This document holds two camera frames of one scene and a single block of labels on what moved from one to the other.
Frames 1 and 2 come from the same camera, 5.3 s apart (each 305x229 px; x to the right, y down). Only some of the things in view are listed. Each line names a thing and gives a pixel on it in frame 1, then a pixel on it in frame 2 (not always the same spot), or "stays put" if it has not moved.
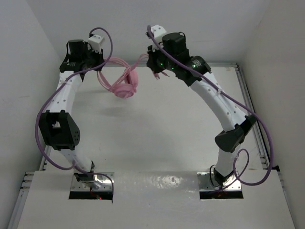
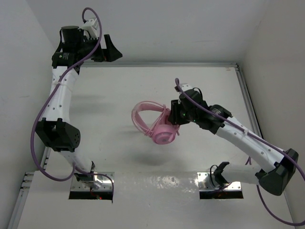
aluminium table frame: [159, 147] stays put
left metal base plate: [101, 182] stays put
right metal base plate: [205, 183] stays put
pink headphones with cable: [126, 85] to [162, 131]
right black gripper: [150, 62] to [174, 116]
